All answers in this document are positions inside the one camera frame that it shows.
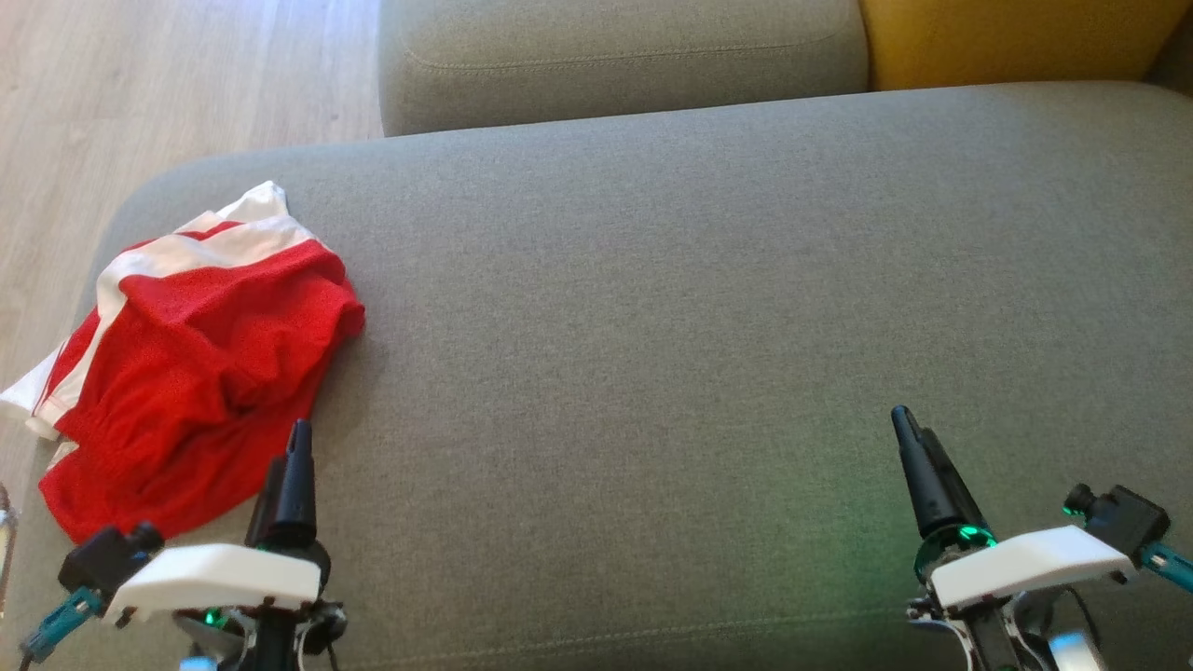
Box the large grey sofa chaise seat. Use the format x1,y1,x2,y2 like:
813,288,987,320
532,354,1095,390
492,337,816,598
0,79,1193,671

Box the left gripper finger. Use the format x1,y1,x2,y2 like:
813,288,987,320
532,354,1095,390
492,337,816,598
275,419,318,551
247,457,282,547

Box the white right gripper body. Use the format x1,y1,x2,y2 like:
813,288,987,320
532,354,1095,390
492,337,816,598
909,525,1138,671

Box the red shorts with white stripe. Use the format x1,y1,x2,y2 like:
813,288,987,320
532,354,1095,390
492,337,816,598
37,180,366,439

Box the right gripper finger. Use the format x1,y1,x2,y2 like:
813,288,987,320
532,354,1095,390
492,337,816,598
921,431,991,534
892,405,947,540

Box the grey sofa seat cushion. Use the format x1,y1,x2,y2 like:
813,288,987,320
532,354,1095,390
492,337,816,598
377,0,872,139

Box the yellow sofa back cushion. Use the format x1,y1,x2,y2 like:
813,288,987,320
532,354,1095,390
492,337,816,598
857,0,1193,92

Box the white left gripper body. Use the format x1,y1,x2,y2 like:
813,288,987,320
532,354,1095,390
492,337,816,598
104,536,348,671

